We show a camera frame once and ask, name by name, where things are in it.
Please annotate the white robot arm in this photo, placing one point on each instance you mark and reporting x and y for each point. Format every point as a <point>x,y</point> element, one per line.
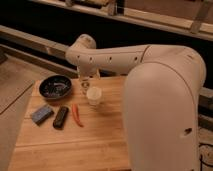
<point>159,102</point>

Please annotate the blue sponge block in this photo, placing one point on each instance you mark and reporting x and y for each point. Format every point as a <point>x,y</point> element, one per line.
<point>40,115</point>

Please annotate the dark ceramic bowl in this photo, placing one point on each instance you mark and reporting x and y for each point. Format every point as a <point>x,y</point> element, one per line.
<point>55,87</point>

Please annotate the black rectangular block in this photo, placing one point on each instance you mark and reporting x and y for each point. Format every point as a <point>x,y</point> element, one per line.
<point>60,117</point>

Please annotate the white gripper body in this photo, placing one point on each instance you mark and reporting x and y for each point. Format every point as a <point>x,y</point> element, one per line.
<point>87,73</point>

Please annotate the orange chili pepper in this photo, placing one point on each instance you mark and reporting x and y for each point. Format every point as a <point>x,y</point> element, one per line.
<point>76,115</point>

